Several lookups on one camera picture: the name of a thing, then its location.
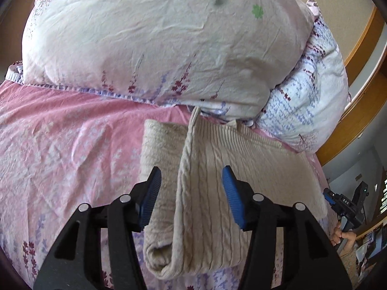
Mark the cream cable-knit sweater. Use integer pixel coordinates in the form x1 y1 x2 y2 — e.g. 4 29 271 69
140 110 327 280

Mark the person's right hand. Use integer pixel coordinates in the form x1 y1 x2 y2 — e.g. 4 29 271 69
330 221 356 256

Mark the pink floral bed sheet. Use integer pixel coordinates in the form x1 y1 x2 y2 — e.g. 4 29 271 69
0 79 342 290

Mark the white lavender print pillow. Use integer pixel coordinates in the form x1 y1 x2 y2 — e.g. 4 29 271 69
254 0 349 153

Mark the pale pink floral pillow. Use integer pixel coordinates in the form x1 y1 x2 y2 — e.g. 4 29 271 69
6 0 315 120

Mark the wooden headboard frame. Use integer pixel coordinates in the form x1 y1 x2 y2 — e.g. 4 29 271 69
317 7 386 166

